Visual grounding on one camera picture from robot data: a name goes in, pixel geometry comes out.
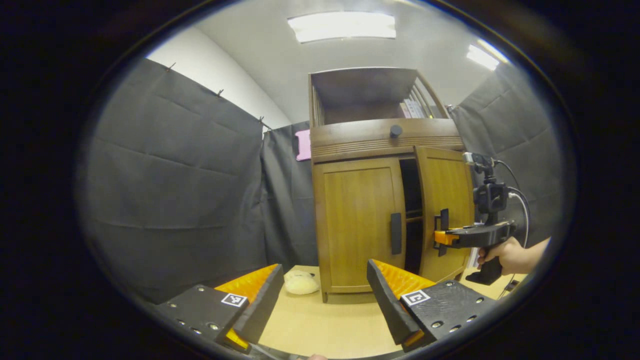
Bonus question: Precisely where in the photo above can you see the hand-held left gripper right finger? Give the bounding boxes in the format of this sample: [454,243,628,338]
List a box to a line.
[366,258,497,352]

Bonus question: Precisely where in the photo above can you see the cream round soft object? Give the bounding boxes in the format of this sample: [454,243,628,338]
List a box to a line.
[284,270,321,296]

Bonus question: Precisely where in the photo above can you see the white cable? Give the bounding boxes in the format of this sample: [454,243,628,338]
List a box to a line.
[507,192,531,249]

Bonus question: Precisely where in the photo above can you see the wooden cabinet door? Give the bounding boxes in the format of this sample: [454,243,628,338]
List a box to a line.
[414,145,476,283]
[313,157,407,295]

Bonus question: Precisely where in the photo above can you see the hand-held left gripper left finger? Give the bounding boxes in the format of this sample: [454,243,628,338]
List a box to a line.
[150,263,285,355]

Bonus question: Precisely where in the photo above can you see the black backdrop cloth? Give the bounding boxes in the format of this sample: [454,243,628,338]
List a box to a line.
[80,57,563,303]

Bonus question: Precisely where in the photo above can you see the black left door handle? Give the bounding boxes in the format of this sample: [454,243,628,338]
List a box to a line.
[390,213,403,256]

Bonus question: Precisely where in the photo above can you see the wooden cabinet drawer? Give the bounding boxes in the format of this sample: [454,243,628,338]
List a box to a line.
[310,118,466,163]

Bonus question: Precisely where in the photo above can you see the black right door handle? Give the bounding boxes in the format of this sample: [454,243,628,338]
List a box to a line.
[434,209,450,257]

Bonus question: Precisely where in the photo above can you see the large ceiling light panel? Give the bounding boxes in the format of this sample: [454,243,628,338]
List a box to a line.
[287,12,397,43]

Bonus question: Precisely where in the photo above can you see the small ceiling light panel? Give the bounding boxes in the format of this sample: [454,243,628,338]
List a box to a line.
[467,44,501,71]

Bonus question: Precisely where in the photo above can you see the black door handle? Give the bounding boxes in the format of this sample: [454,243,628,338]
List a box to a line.
[434,209,450,257]
[390,213,403,256]

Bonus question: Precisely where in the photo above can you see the black cable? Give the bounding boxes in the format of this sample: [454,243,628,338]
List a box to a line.
[494,159,524,201]

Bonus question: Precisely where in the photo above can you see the wooden double-door shoe cabinet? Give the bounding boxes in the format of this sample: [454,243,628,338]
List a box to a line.
[308,66,476,303]

